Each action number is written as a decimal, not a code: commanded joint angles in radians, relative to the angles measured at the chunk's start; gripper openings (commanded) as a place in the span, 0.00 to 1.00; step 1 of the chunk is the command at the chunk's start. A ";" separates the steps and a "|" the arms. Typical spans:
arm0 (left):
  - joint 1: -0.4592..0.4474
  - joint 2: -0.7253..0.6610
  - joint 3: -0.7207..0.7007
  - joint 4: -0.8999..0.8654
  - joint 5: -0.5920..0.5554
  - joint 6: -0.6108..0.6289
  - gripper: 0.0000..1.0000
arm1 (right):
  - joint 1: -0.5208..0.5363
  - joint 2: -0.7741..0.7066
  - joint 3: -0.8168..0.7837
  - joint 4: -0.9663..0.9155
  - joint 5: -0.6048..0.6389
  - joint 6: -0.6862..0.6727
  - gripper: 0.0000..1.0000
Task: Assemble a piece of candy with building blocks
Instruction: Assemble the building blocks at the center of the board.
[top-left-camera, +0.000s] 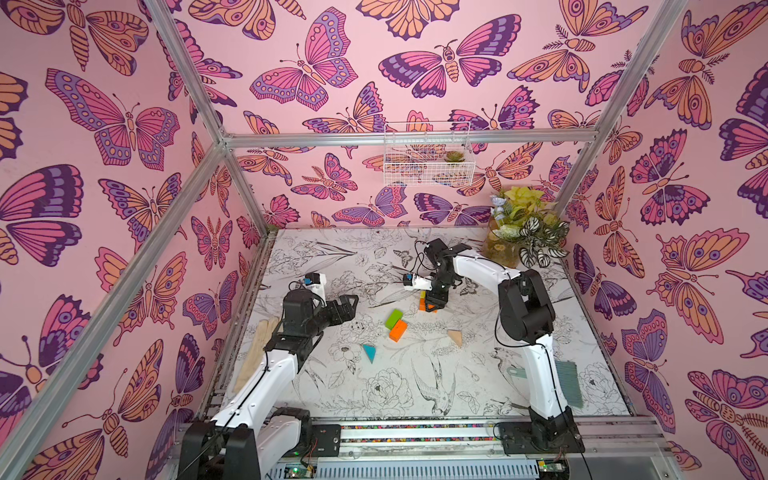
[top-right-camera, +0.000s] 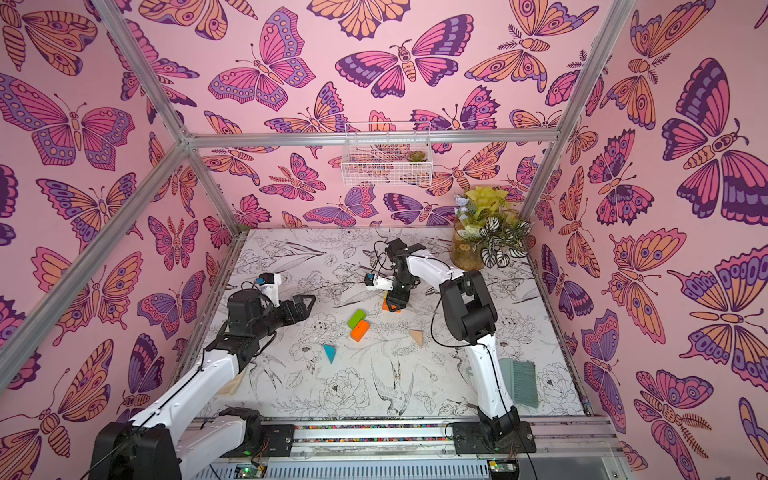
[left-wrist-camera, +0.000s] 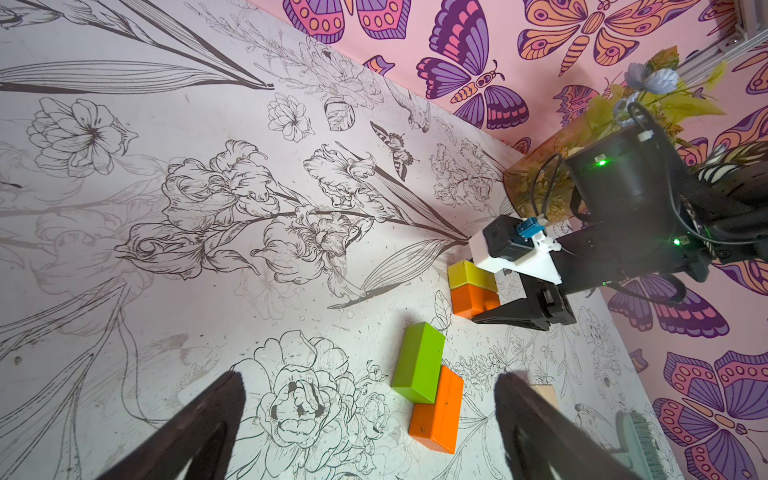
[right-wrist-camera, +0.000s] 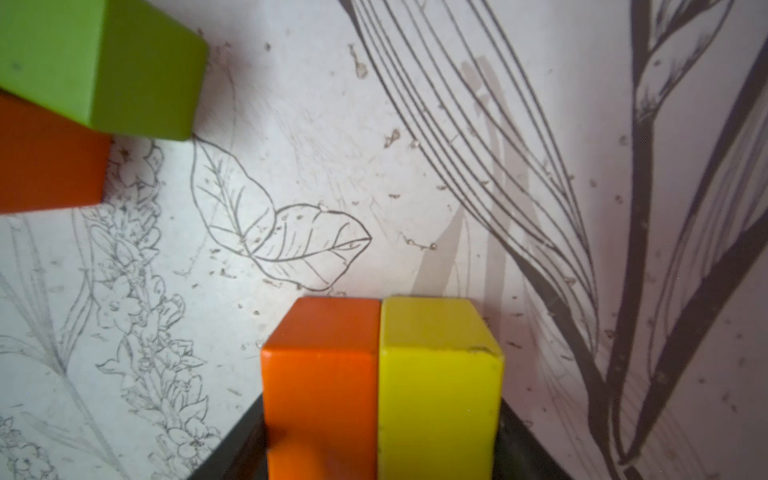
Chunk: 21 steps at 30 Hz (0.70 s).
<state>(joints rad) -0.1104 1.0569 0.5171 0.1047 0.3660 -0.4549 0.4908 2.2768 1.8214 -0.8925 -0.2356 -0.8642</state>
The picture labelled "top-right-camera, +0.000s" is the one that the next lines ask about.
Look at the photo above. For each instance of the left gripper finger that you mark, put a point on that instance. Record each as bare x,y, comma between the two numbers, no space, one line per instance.
298,313
304,299

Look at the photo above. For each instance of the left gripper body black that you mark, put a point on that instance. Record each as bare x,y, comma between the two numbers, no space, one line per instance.
281,317

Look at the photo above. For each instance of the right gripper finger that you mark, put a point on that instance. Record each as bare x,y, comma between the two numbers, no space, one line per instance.
405,294
391,300

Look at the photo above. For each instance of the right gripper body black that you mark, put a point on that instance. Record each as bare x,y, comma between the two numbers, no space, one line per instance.
396,291

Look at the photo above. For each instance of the orange small block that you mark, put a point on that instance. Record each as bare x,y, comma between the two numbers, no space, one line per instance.
391,307

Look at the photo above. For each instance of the green rectangular block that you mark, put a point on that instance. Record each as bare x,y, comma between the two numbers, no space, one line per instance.
356,318

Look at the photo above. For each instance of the orange long rectangular block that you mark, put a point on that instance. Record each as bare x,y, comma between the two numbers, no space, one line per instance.
359,330

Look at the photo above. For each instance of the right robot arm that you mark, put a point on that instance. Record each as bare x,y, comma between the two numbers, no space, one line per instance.
470,317

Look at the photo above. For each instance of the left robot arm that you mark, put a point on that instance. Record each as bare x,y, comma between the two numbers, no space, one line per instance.
156,443

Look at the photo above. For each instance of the natural wood triangle block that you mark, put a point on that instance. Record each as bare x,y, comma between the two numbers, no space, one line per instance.
417,336

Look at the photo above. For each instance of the teal triangle block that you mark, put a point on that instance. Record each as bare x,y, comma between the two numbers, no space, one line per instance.
330,352

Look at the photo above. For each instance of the amber glass vase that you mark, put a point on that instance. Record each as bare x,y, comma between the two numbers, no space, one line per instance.
465,251

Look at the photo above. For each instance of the artificial plant bouquet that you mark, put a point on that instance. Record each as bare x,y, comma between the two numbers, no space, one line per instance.
504,234

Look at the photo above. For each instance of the small succulent in basket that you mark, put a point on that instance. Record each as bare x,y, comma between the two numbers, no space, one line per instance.
417,157

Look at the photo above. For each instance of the green circuit board left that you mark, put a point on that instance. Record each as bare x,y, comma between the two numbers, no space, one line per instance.
243,471

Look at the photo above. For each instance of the green circuit board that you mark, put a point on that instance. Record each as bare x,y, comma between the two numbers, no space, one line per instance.
243,471
503,470

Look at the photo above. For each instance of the green circuit board right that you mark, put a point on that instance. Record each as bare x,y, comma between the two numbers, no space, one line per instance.
503,470

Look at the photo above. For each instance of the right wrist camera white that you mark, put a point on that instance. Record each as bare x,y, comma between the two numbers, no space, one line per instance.
373,282

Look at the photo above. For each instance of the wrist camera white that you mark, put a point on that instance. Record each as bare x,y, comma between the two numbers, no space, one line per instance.
268,284
373,282

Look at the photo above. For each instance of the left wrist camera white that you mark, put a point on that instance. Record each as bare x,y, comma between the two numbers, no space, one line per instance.
268,284

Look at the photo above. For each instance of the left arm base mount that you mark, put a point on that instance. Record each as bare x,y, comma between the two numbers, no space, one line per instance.
270,440

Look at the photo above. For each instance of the white wire basket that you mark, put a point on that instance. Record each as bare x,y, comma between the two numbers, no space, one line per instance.
386,164

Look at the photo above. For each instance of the aluminium front rail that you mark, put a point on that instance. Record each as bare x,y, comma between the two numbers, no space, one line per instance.
567,436

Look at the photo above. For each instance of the aluminium frame back bar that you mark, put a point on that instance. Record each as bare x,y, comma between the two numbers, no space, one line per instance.
401,137

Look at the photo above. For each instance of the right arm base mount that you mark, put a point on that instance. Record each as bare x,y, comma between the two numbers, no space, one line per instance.
477,438

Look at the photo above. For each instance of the aluminium frame left diagonal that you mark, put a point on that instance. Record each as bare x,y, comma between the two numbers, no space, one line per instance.
41,320

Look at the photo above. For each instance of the aluminium frame right post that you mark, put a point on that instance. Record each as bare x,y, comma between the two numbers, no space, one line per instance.
576,102

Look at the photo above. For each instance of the aluminium frame post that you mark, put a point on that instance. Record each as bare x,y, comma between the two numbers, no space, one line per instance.
115,23
576,102

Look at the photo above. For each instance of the aluminium frame left post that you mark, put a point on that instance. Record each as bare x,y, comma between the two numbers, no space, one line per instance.
115,23

